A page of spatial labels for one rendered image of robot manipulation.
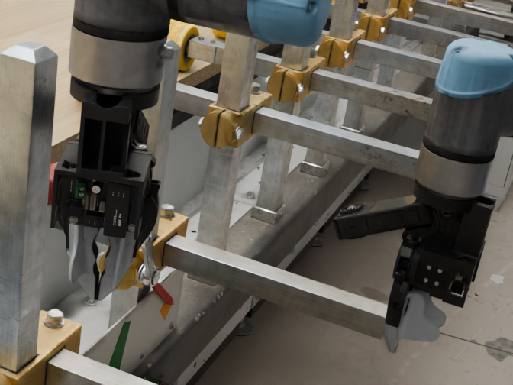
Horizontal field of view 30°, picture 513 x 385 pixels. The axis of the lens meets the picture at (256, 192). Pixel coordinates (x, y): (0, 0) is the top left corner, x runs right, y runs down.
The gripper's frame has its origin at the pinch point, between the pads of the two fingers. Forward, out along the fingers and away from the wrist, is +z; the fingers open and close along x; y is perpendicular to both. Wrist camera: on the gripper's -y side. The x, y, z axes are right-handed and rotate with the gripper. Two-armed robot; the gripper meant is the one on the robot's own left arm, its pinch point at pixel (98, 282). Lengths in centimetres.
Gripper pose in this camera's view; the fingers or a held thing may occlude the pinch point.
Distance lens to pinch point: 88.4
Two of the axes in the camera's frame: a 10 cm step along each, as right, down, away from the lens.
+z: -1.5, 9.0, 4.1
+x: 9.9, 1.4, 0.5
